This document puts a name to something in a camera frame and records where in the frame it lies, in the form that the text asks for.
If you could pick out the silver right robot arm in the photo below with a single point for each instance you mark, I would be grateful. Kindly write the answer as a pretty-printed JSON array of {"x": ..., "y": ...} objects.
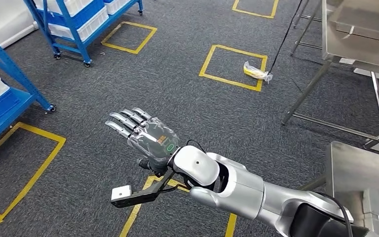
[{"x": 241, "y": 193}]

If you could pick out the blue wheeled shelf cart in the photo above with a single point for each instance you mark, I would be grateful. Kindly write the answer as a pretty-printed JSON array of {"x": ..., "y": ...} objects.
[{"x": 82, "y": 49}]

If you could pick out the stainless steel workbench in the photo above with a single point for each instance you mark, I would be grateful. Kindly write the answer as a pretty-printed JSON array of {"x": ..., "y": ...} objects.
[{"x": 356, "y": 163}]

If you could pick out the blue metal shelf rack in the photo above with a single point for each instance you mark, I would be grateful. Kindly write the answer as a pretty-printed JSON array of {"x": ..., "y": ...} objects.
[{"x": 9, "y": 65}]

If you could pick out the yellow floor tape square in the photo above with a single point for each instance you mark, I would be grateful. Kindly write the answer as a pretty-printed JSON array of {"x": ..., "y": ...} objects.
[
  {"x": 62, "y": 140},
  {"x": 271, "y": 16},
  {"x": 202, "y": 74},
  {"x": 130, "y": 219},
  {"x": 136, "y": 51}
]

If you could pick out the yellow item in plastic bag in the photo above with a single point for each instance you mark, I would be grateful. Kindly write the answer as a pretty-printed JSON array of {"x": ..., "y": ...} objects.
[{"x": 255, "y": 72}]

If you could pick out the black camera bracket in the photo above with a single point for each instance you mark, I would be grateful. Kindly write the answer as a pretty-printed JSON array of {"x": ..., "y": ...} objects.
[{"x": 143, "y": 196}]

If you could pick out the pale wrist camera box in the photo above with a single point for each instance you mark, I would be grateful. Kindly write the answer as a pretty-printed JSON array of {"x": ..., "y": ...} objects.
[{"x": 121, "y": 193}]

